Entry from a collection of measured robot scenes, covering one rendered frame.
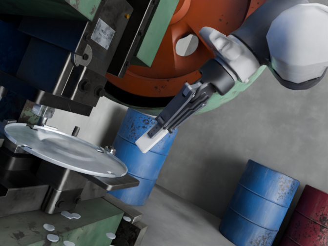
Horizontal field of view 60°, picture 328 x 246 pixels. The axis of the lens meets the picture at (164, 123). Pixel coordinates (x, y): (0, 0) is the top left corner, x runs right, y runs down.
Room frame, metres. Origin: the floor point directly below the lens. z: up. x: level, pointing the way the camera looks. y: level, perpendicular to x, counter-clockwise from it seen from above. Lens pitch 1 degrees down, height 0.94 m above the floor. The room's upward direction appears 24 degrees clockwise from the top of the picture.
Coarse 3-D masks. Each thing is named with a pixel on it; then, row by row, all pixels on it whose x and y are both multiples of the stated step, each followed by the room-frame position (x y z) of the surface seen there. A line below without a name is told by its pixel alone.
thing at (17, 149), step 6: (0, 120) 0.66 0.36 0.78; (0, 126) 0.65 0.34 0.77; (30, 126) 0.73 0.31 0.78; (0, 132) 0.65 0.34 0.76; (6, 138) 0.64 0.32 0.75; (6, 144) 0.64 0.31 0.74; (12, 144) 0.63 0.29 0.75; (12, 150) 0.63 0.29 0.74; (18, 150) 0.63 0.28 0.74; (24, 150) 0.65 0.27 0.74
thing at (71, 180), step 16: (48, 176) 0.61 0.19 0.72; (64, 176) 0.60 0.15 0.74; (80, 176) 0.65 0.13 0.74; (96, 176) 0.56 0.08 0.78; (128, 176) 0.66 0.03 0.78; (48, 192) 0.61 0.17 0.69; (64, 192) 0.62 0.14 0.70; (80, 192) 0.67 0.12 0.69; (48, 208) 0.60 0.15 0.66; (64, 208) 0.64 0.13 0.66
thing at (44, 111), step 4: (36, 104) 0.69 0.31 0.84; (40, 104) 0.68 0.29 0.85; (36, 108) 0.69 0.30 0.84; (40, 108) 0.68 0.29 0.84; (44, 108) 0.69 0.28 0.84; (48, 108) 0.69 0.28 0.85; (52, 108) 0.71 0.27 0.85; (32, 112) 0.69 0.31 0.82; (36, 112) 0.69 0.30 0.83; (40, 112) 0.69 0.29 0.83; (44, 112) 0.69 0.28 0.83; (48, 112) 0.70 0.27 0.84; (52, 112) 0.71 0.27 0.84; (44, 116) 0.69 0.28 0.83; (48, 116) 0.70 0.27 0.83
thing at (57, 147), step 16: (16, 128) 0.64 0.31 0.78; (48, 128) 0.76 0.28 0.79; (16, 144) 0.53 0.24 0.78; (32, 144) 0.57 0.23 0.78; (48, 144) 0.61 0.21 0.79; (64, 144) 0.66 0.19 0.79; (80, 144) 0.76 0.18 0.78; (48, 160) 0.52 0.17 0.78; (64, 160) 0.56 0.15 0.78; (80, 160) 0.61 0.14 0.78; (96, 160) 0.67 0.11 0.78; (112, 160) 0.74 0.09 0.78; (112, 176) 0.59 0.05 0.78
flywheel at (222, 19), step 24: (192, 0) 1.02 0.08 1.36; (216, 0) 0.99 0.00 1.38; (240, 0) 0.96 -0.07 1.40; (264, 0) 0.89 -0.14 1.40; (192, 24) 1.00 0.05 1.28; (216, 24) 0.97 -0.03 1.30; (240, 24) 0.94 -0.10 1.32; (168, 48) 1.02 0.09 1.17; (144, 72) 1.04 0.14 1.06; (168, 72) 1.01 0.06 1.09; (192, 72) 0.94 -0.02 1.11; (144, 96) 0.99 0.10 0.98; (168, 96) 0.96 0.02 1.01
